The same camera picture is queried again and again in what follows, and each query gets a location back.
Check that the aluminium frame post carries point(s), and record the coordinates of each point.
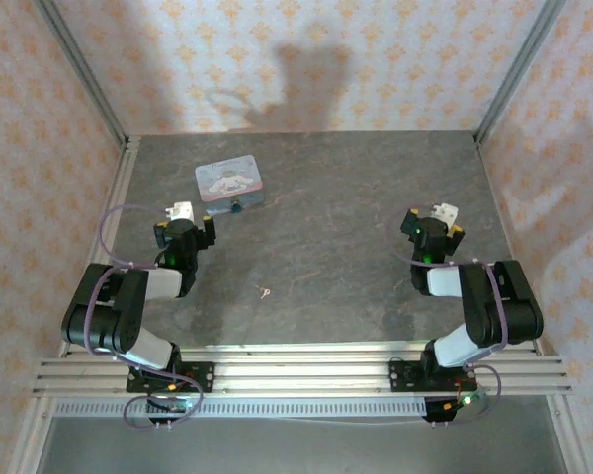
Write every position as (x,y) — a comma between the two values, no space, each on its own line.
(82,69)
(518,69)

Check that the aluminium side rail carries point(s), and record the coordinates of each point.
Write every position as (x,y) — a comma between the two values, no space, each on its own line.
(124,168)

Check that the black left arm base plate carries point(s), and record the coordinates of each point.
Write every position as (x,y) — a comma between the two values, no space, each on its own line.
(205,377)

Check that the aluminium base beam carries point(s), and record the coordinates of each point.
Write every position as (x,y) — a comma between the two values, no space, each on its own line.
(301,375)

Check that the black control board with LED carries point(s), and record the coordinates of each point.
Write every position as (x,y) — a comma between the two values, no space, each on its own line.
(175,406)
(445,407)

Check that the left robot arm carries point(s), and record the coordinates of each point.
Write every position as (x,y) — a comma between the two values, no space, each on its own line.
(104,316)

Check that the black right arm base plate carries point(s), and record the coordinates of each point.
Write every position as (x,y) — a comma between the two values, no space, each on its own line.
(400,377)

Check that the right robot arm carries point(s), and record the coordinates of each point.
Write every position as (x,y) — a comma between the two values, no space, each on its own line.
(514,306)

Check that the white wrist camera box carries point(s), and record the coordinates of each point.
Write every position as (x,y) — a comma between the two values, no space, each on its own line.
(446,212)
(180,212)

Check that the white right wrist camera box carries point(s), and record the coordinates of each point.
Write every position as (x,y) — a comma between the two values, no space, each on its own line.
(446,212)

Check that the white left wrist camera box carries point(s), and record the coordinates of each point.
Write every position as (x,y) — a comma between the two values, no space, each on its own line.
(180,212)

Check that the aluminium frame leg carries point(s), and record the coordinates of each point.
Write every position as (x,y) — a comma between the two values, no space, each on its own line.
(568,434)
(29,439)

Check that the pastel cartoon tin box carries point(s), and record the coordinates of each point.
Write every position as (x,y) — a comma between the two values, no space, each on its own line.
(229,180)

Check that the small blue padlock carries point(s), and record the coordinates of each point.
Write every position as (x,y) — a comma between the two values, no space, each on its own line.
(236,207)

